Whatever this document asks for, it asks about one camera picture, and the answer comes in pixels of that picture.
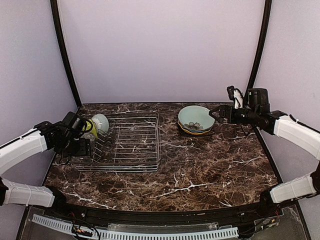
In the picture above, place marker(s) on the pale green plate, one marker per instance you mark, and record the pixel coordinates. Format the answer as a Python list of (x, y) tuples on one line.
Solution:
[(195, 117)]

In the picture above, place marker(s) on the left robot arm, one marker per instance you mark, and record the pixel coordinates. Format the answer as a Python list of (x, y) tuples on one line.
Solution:
[(63, 137)]

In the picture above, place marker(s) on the metal wire dish rack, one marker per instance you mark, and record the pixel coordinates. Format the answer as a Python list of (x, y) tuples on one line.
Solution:
[(131, 145)]

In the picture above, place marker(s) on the black square floral plate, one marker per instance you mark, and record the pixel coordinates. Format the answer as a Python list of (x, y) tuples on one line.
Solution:
[(181, 133)]

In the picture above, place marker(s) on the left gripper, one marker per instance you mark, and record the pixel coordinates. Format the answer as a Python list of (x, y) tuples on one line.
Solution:
[(81, 146)]

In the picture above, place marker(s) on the yellow polka dot plate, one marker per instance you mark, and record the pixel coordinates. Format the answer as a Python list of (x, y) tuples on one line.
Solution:
[(195, 133)]

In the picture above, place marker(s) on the light teal checkered bowl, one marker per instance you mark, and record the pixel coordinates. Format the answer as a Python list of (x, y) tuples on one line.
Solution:
[(101, 123)]

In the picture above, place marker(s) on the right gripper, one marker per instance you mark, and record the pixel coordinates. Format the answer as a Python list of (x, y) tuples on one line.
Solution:
[(227, 113)]

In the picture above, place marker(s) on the clear faceted glass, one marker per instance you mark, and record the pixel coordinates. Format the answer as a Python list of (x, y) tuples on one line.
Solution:
[(89, 136)]

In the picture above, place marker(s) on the left black frame post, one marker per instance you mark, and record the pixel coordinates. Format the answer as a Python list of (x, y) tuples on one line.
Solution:
[(63, 52)]

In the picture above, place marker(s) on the lime green bowl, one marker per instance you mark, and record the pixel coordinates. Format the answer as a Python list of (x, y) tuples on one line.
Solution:
[(90, 128)]

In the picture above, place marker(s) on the right black frame post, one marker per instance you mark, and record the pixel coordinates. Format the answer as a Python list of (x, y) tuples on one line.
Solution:
[(260, 44)]

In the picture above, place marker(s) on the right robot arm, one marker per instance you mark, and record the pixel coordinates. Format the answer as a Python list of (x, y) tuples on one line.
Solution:
[(256, 112)]

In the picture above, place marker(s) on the blue polka dot plate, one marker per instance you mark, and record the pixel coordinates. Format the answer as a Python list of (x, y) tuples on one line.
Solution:
[(193, 130)]

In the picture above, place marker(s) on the white slotted cable duct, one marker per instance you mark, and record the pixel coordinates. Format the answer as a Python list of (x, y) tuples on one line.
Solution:
[(115, 231)]

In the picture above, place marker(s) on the black frame post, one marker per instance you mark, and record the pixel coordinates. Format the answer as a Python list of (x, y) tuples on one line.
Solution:
[(63, 52), (260, 44)]

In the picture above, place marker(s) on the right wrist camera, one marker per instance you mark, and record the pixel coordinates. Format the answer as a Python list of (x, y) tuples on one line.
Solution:
[(236, 96)]

